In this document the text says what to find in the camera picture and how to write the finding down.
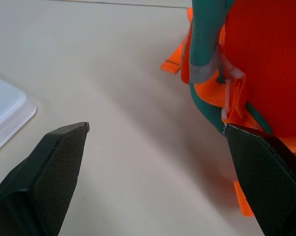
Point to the orange and teal backpack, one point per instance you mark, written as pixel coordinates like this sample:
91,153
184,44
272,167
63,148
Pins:
260,61

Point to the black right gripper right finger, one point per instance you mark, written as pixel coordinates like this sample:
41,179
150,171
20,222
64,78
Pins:
265,177

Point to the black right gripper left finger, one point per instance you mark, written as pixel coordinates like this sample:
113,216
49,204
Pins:
42,177

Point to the white plastic tray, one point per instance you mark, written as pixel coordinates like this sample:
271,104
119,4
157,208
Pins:
4,110

